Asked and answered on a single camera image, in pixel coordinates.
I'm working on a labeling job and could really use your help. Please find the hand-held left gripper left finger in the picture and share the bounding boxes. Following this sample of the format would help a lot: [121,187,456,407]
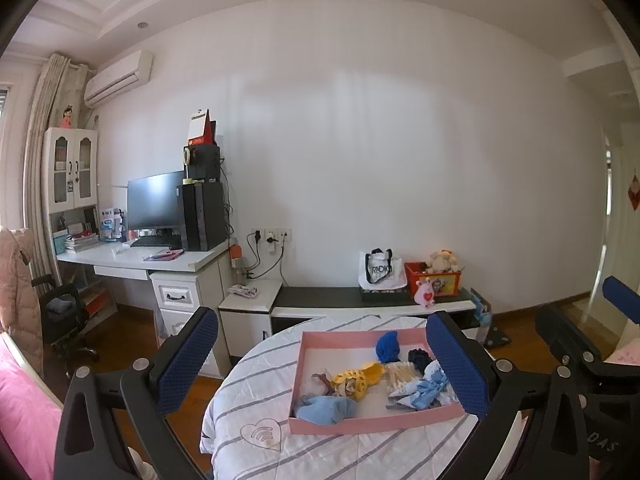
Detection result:
[54,306,221,480]

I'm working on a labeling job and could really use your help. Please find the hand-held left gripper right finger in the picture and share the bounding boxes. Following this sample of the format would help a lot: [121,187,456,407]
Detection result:
[425,311,591,480]

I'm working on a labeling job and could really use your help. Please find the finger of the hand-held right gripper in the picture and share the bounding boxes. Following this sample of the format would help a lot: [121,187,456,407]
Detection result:
[534,305,608,376]
[601,275,640,326]

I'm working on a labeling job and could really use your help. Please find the dark navy scrunchie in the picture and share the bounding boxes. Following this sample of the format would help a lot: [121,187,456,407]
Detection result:
[407,347,436,373]

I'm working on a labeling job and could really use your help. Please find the blue ribbon bow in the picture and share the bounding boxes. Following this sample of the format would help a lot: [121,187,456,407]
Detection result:
[395,377,453,411]

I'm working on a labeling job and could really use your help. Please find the bag of cotton swabs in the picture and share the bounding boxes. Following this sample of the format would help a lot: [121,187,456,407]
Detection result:
[382,362,421,396]

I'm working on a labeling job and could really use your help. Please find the white printed cloth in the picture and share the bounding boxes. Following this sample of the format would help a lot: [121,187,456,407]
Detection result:
[386,382,461,411]

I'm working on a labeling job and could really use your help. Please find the bright blue scrunchie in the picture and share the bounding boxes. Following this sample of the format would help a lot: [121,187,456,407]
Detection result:
[375,331,403,365]

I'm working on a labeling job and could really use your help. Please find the yellow crocheted toy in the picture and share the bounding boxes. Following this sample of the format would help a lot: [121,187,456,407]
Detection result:
[331,360,386,403]

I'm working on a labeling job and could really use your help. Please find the pink cardboard box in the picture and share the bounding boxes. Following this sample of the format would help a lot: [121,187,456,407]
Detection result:
[288,329,463,436]

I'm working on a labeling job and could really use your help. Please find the white pouch maroon ribbon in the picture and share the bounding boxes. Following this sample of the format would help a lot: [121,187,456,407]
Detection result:
[304,370,335,400]

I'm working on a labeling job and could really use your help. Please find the light blue cloth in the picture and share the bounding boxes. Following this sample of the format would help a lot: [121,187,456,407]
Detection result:
[294,395,358,426]

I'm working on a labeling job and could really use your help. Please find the black floor scale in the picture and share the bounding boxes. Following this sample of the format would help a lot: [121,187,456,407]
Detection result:
[482,326,513,350]

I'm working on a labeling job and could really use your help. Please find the white door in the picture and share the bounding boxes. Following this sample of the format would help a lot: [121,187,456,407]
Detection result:
[602,127,640,308]

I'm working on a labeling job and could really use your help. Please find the pink printed cloth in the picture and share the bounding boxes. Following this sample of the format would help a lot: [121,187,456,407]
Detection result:
[602,340,640,367]

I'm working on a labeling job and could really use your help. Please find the blue packet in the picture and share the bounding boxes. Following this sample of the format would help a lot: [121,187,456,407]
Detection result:
[470,287,493,328]

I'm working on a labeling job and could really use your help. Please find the low white side cabinet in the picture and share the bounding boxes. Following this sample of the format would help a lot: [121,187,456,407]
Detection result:
[217,279,284,368]

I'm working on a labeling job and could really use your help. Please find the pink heart toy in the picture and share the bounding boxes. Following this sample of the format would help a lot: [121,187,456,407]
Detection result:
[414,280,437,308]

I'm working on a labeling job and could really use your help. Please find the orange storage box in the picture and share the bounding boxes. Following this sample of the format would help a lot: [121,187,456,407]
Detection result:
[404,261,463,298]

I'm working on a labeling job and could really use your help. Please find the beige plush toy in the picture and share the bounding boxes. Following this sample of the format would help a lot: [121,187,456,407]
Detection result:
[425,248,460,275]

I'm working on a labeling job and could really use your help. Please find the orange white box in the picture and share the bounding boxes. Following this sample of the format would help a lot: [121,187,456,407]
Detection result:
[82,287,108,313]

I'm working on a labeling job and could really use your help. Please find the white desk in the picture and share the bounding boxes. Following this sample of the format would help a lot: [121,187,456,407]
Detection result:
[55,237,237,376]

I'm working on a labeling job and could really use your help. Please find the black keyboard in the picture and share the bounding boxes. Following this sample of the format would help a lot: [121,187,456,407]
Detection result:
[130,235,183,250]

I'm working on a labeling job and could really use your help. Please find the white tote bag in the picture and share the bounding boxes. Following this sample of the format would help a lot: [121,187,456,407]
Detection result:
[357,248,408,291]

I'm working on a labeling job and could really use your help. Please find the black office chair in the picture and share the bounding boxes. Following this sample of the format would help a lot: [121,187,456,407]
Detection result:
[31,274,101,376]

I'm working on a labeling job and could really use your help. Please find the round striped table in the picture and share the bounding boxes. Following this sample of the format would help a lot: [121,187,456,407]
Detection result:
[200,314,481,480]

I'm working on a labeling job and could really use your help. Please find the black computer tower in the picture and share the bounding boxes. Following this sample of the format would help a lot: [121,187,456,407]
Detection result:
[176,181,228,252]

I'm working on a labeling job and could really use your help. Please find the black white tv stand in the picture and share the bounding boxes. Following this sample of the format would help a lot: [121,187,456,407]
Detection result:
[270,285,493,341]

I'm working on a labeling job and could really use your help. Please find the blue white bottles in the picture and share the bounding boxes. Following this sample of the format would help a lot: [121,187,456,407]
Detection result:
[97,206,125,241]

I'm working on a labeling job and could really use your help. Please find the stack of books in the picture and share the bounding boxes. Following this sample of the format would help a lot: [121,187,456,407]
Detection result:
[64,230,101,253]

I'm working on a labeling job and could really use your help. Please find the black computer monitor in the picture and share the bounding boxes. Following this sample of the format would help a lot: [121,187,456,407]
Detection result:
[126,171,187,241]

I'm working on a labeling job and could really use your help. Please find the pink bed sheet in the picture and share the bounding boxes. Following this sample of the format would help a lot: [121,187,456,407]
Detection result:
[0,340,63,480]

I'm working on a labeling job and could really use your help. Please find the pink quilted jacket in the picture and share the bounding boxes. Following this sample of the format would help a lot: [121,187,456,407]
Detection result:
[0,226,46,381]

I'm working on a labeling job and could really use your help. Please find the white glass door cabinet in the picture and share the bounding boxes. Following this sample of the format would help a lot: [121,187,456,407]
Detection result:
[42,126,100,241]

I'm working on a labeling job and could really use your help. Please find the red white calendar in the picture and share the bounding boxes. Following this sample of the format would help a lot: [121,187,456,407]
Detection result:
[187,109,218,147]

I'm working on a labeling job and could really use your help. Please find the beige curtain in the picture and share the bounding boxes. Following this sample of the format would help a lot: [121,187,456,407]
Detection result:
[22,52,96,311]

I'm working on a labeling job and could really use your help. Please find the white air conditioner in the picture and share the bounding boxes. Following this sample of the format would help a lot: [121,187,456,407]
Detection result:
[83,50,153,109]

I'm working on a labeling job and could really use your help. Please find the black power cable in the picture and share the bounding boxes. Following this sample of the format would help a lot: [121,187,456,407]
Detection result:
[242,232,288,286]

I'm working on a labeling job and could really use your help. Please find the wall socket panel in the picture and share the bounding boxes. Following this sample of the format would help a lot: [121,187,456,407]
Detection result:
[248,228,292,246]

